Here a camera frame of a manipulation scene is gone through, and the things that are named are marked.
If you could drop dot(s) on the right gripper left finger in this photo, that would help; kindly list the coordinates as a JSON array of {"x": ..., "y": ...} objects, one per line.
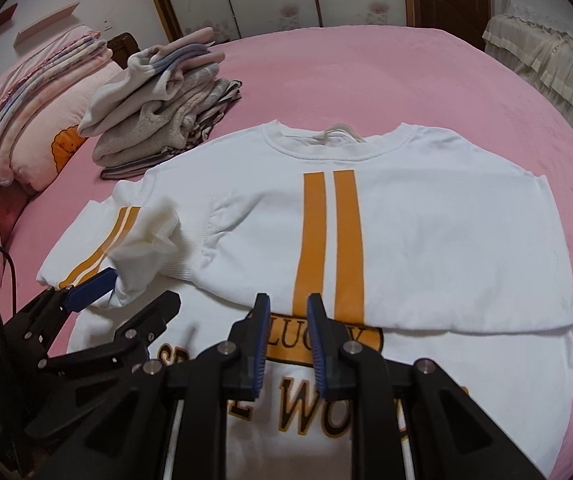
[{"x": 183, "y": 408}]

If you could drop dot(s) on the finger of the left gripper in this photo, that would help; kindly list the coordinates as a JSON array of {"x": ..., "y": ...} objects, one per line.
[
  {"x": 84, "y": 295},
  {"x": 129, "y": 351}
]

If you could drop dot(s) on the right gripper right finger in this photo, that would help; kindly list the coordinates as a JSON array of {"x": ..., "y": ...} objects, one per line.
[{"x": 407, "y": 421}]

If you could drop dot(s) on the white university sweatshirt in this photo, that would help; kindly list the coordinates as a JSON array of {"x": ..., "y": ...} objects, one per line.
[{"x": 422, "y": 243}]

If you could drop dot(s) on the pink cartoon pillow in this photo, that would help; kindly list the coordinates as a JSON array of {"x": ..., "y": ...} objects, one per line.
[{"x": 43, "y": 138}]

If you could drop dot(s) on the grey fuzzy folded garment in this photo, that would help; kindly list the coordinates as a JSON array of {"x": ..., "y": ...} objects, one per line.
[{"x": 160, "y": 125}]

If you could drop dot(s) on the cream top folded garment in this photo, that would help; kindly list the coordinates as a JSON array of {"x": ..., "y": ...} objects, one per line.
[{"x": 153, "y": 74}]

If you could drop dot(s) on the pink bed blanket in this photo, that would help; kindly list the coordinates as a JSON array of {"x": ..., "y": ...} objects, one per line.
[{"x": 375, "y": 78}]

